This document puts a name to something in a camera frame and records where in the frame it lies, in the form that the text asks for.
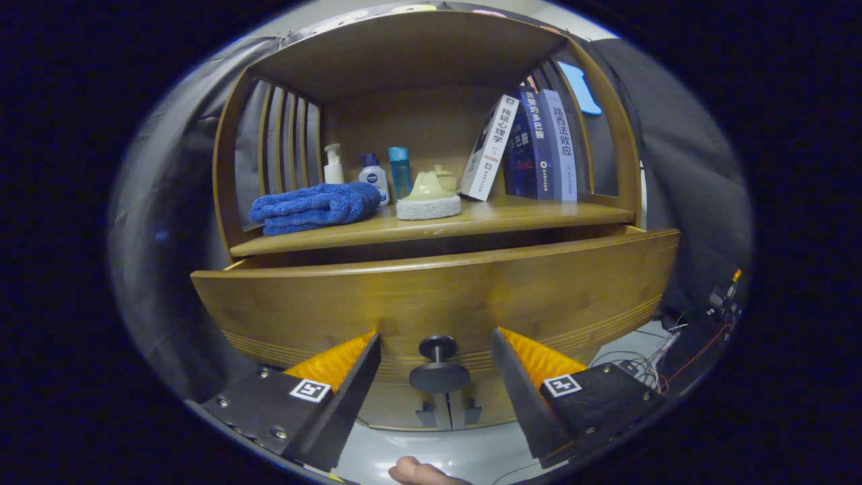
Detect dark blue book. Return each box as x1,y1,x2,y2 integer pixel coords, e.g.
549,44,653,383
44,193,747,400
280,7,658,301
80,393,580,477
504,86,554,200

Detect clear blue bottle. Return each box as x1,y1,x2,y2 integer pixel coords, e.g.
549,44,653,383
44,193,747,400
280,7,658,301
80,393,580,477
388,147,412,201

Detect wooden countertop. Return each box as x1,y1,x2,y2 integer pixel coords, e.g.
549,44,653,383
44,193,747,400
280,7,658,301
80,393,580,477
229,195,637,258

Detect wooden cabinet door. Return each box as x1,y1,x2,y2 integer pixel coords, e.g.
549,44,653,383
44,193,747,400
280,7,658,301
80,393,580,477
357,384,442,430
438,377,526,428

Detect white pump bottle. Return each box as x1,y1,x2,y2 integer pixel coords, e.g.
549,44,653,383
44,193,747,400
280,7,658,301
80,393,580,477
323,143,345,185

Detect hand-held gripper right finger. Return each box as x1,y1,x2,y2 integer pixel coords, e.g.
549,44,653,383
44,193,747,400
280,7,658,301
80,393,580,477
491,328,667,470

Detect light blue book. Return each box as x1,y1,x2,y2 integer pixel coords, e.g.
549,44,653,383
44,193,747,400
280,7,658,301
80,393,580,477
539,89,578,202

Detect white bottle blue cap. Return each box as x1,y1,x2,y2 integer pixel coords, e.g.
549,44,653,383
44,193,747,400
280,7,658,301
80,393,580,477
358,154,391,207

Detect cream lidded teacup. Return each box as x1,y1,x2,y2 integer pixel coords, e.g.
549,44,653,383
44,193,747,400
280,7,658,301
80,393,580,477
431,164,460,195

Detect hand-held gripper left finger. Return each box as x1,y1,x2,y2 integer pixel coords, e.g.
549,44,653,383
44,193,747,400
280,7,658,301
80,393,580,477
185,332,383,474

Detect wooden cabinet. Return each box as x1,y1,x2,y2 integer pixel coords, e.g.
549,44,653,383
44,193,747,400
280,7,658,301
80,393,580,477
191,10,681,432

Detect red cable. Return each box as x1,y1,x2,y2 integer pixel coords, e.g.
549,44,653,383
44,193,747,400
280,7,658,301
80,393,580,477
660,323,728,395

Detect pale green scrub brush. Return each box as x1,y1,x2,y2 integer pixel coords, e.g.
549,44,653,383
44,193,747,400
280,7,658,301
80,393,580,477
396,171,463,221

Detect black drawer knob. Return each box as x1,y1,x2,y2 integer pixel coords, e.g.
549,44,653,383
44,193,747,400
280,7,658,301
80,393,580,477
409,335,471,395

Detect orange and black clamp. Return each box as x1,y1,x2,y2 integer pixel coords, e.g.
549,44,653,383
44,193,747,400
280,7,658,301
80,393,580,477
707,269,743,324

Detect white book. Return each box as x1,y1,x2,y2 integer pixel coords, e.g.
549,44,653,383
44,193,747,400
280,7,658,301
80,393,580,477
459,94,521,202

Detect blue folded towel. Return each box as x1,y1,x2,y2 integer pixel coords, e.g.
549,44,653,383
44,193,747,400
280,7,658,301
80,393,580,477
248,182,382,236

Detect tangled floor cables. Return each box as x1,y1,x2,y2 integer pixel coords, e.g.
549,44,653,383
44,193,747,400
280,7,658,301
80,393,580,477
589,323,681,395

